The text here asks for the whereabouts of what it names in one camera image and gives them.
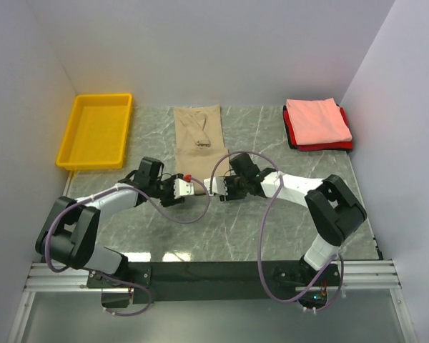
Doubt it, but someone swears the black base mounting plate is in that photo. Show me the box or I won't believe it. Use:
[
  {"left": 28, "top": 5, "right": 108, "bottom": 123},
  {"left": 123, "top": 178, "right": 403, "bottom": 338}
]
[{"left": 85, "top": 260, "right": 346, "bottom": 304}]

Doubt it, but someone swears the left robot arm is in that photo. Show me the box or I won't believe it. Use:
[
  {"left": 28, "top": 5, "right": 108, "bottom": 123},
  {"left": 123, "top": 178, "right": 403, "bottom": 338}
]
[{"left": 35, "top": 157, "right": 184, "bottom": 287}]

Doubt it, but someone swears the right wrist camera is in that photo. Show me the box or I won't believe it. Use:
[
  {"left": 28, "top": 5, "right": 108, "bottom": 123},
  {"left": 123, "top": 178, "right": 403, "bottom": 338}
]
[{"left": 204, "top": 177, "right": 227, "bottom": 197}]

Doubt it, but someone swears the folded red t-shirt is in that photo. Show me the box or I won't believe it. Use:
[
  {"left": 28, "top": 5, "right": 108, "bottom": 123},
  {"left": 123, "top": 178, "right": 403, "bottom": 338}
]
[{"left": 282, "top": 106, "right": 354, "bottom": 152}]

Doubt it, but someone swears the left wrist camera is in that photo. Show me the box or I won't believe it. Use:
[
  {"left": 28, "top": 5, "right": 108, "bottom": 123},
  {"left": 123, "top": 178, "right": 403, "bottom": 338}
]
[{"left": 174, "top": 174, "right": 194, "bottom": 199}]

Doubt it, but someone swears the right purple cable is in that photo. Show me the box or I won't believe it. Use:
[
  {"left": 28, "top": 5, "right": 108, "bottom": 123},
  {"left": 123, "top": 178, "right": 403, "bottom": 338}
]
[{"left": 212, "top": 151, "right": 345, "bottom": 314}]

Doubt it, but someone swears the beige t-shirt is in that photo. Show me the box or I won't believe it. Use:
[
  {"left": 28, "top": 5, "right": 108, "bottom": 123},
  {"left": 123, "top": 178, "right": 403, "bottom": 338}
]
[{"left": 174, "top": 104, "right": 230, "bottom": 182}]

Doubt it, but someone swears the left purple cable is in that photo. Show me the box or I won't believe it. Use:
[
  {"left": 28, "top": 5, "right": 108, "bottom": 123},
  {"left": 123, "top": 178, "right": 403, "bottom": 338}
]
[{"left": 44, "top": 177, "right": 211, "bottom": 317}]

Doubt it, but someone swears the yellow plastic bin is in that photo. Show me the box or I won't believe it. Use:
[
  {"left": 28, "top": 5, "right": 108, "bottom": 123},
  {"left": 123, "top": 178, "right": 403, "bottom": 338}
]
[{"left": 56, "top": 94, "right": 133, "bottom": 171}]

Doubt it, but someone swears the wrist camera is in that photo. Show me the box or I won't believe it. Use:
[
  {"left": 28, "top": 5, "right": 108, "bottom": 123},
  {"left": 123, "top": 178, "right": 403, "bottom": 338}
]
[
  {"left": 174, "top": 174, "right": 194, "bottom": 199},
  {"left": 204, "top": 177, "right": 227, "bottom": 197}
]

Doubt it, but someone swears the aluminium rail frame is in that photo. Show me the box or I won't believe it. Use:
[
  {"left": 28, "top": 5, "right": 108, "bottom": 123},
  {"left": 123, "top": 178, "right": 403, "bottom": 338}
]
[{"left": 6, "top": 171, "right": 421, "bottom": 343}]

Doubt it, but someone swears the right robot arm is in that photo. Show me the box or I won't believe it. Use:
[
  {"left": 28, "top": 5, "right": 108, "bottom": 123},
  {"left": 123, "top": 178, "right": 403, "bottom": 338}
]
[{"left": 205, "top": 151, "right": 368, "bottom": 285}]

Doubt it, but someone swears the purple cable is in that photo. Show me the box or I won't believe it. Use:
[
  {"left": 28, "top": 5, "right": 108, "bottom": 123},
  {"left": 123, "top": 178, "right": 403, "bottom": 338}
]
[
  {"left": 212, "top": 151, "right": 345, "bottom": 314},
  {"left": 44, "top": 177, "right": 211, "bottom": 317}
]

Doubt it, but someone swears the folded pink t-shirt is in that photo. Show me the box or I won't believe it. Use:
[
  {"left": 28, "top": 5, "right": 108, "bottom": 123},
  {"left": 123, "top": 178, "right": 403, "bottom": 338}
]
[{"left": 286, "top": 98, "right": 352, "bottom": 145}]

